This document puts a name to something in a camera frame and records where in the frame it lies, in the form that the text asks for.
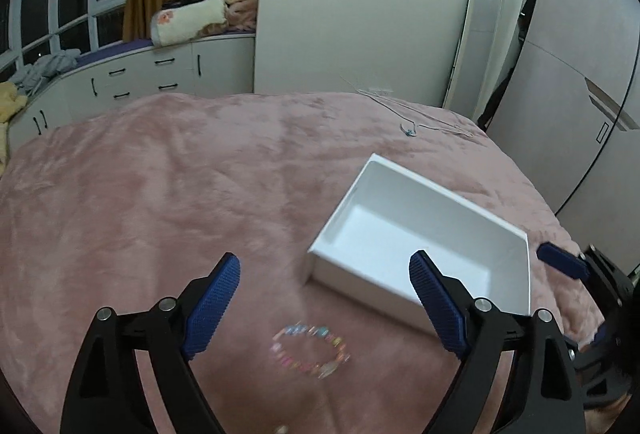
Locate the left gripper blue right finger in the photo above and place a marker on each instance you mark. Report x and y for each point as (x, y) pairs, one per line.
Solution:
(446, 302)

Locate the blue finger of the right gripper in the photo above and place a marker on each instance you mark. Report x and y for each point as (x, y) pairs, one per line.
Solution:
(600, 338)
(570, 265)

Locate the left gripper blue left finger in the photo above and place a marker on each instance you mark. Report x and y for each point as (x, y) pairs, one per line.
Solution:
(205, 300)

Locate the white rectangular tray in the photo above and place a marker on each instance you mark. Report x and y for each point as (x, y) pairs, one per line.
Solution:
(388, 214)

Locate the pink fluffy bed blanket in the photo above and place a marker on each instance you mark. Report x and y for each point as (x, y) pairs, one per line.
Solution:
(126, 208)

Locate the grey sliding door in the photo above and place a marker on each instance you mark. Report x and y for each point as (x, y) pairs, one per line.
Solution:
(570, 119)

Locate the yellow blanket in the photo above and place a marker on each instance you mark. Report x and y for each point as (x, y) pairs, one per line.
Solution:
(11, 103)

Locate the white rolled plush pillow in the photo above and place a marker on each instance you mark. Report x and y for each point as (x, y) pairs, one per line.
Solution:
(179, 25)

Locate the grey clothes pile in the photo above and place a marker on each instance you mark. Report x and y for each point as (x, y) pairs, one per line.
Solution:
(34, 77)

